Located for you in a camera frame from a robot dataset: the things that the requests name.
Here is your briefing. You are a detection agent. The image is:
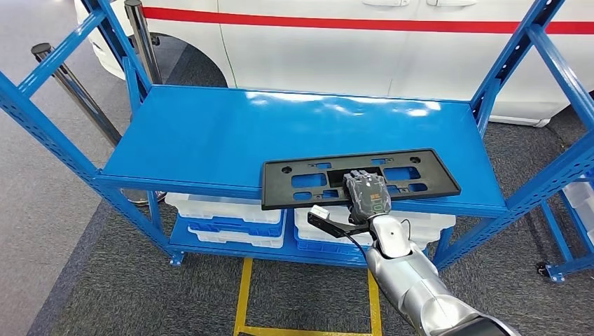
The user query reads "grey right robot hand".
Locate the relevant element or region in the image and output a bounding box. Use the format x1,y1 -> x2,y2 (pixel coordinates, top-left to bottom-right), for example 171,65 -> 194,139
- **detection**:
342,169 -> 392,226

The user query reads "black plastic plate frame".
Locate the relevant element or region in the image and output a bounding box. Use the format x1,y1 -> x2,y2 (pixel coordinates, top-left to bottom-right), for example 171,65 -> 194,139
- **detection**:
261,148 -> 462,211

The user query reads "blue metal shelf rack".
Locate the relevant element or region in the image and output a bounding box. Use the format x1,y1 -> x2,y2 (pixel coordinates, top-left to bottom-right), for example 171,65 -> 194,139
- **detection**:
0,0 -> 594,272

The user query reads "blue plastic bin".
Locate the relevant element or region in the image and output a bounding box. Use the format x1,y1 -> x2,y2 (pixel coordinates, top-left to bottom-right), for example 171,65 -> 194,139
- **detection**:
188,211 -> 285,238
294,236 -> 430,259

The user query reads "translucent white plastic bin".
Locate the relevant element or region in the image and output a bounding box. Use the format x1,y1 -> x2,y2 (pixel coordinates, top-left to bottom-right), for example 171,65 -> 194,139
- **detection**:
165,192 -> 283,225

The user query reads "white car red stripe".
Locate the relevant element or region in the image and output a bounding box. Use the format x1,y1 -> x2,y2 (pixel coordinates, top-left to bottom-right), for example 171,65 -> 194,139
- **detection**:
74,0 -> 594,128

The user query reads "blue wheeled metal rack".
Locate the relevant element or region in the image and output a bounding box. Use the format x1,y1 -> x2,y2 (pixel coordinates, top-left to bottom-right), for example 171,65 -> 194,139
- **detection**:
538,167 -> 594,284

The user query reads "black camera bracket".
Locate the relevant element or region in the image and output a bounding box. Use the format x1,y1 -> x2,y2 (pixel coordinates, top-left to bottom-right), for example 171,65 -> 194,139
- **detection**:
307,211 -> 372,240

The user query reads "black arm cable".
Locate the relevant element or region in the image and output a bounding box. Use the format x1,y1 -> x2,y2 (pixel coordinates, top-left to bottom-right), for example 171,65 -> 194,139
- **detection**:
340,218 -> 415,263

